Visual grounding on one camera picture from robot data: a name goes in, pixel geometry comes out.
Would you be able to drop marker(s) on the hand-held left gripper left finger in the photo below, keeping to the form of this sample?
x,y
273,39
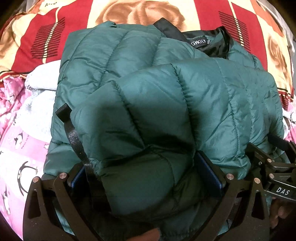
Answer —
x,y
76,180

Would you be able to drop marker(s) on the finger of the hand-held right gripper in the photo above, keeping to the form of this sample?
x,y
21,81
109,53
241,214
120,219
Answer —
x,y
261,156
279,143

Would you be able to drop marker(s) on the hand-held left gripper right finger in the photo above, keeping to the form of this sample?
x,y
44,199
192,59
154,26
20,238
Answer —
x,y
209,171

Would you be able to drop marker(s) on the green quilted jacket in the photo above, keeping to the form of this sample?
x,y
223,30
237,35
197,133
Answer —
x,y
161,92

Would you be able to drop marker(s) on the person's right hand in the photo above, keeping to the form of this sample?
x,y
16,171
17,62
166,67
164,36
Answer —
x,y
278,213

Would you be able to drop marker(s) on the pink penguin blanket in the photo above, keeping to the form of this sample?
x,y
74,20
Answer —
x,y
18,143

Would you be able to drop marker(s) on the white fleece cloth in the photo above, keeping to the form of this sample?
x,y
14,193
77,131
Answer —
x,y
39,97

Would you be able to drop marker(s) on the red orange patchwork quilt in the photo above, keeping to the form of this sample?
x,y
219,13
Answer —
x,y
69,23

